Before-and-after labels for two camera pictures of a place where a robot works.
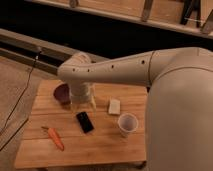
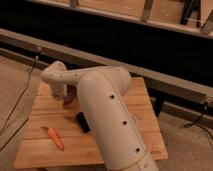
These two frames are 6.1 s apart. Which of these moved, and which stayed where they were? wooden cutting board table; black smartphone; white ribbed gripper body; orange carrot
Moved: white ribbed gripper body
Stayed: black smartphone; wooden cutting board table; orange carrot
